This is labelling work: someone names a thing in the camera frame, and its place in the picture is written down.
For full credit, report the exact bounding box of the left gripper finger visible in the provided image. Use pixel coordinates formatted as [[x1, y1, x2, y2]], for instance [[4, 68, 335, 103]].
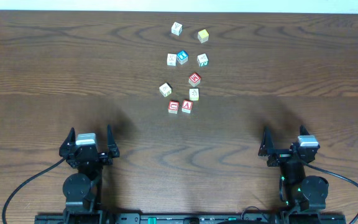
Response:
[[61, 128, 75, 149], [107, 124, 117, 153]]

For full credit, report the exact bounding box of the red U block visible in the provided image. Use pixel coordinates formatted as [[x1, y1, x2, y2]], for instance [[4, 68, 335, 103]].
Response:
[[168, 101, 180, 114]]

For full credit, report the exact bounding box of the red A block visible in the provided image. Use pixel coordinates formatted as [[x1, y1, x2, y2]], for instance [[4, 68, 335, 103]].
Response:
[[181, 100, 193, 114]]

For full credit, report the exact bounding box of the white block yellow side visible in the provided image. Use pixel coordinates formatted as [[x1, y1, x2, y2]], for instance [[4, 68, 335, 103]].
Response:
[[189, 88, 200, 101]]

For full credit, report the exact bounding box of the red M block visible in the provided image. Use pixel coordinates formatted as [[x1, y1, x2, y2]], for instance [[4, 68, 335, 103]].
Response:
[[188, 72, 201, 87]]

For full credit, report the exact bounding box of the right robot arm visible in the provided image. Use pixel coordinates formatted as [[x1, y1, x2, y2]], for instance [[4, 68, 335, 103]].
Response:
[[258, 126, 329, 223]]

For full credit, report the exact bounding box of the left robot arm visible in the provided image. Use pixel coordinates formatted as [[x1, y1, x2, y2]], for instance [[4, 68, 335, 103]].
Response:
[[59, 126, 120, 224]]

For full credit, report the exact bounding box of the white dragonfly block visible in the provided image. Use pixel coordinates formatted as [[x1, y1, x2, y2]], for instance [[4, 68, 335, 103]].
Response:
[[159, 83, 172, 97]]

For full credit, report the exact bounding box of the white block green side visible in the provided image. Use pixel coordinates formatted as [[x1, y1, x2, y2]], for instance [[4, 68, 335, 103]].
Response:
[[197, 54, 209, 67]]

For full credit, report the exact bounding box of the white block number four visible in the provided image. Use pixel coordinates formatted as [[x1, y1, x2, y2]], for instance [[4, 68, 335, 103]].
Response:
[[167, 54, 177, 66]]

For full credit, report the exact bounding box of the blue top block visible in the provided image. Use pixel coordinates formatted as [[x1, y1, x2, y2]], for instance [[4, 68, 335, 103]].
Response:
[[177, 50, 188, 65]]

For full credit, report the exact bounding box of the yellow top block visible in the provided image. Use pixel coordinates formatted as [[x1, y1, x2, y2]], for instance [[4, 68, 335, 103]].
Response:
[[197, 29, 209, 43]]

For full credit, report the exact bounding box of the white block top left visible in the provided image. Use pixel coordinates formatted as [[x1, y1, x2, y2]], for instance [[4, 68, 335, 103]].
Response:
[[171, 22, 183, 36]]

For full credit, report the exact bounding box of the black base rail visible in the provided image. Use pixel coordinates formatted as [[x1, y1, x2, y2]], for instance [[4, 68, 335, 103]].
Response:
[[34, 213, 346, 224]]

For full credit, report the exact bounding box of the left black cable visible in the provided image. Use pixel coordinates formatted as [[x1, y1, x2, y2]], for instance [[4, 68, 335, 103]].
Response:
[[1, 157, 68, 224]]

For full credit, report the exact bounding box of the black cable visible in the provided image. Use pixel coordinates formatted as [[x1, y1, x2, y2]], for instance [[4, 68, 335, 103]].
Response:
[[300, 158, 358, 224], [1, 157, 68, 224]]

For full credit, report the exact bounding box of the right black cable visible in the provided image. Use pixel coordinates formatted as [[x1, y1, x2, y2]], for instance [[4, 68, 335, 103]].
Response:
[[300, 158, 358, 224]]

